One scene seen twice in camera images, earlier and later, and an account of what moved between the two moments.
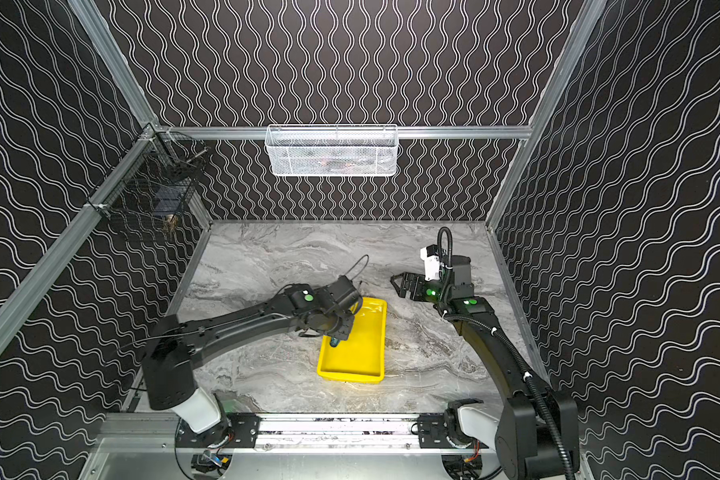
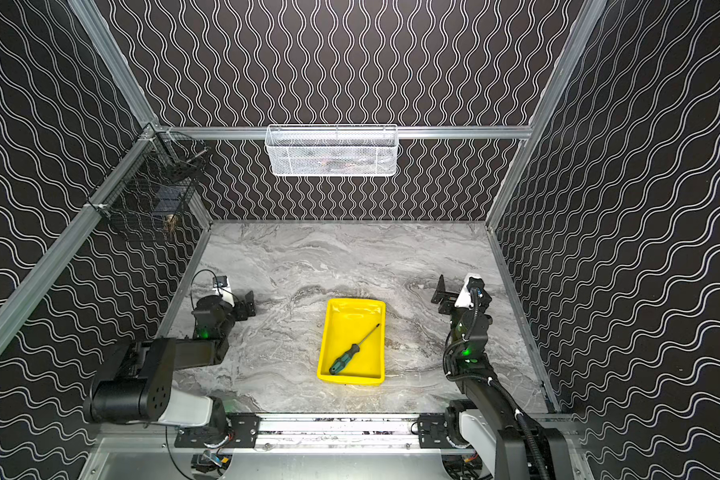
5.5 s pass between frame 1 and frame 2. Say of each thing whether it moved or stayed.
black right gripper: moved
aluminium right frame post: stayed
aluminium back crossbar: stayed
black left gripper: moved
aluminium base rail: stayed
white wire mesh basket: stayed
